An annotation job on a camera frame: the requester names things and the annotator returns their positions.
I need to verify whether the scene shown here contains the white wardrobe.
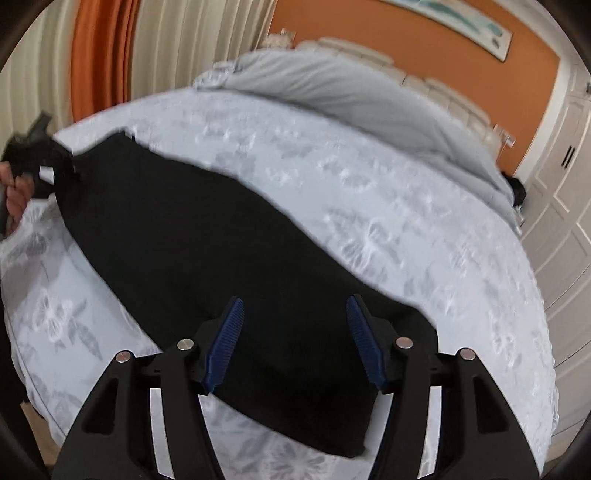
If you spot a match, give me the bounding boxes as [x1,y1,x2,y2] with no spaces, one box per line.
[522,66,590,441]

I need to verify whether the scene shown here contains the black pants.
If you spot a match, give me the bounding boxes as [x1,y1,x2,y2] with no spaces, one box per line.
[52,132,438,458]

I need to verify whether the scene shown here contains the orange curtain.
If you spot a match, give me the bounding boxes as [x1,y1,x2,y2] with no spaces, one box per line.
[70,0,140,122]

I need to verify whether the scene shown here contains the butterfly print bed sheet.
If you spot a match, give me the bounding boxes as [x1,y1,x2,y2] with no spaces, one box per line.
[1,88,558,465]

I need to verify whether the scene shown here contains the person's left hand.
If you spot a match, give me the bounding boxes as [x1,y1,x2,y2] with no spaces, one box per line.
[0,162,35,236]

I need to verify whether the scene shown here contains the cream pleated curtain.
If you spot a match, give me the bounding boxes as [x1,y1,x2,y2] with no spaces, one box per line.
[1,0,276,140]

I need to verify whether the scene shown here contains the grey folded duvet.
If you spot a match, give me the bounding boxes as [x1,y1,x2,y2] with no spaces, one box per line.
[193,49,519,229]

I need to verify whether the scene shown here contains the black item beside bed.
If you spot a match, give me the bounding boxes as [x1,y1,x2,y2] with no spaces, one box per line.
[502,172,527,216]

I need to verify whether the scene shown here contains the beige padded headboard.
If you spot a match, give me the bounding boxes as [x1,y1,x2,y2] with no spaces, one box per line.
[257,35,509,153]

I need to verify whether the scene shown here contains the framed wall picture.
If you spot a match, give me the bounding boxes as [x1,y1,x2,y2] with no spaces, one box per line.
[386,0,513,62]

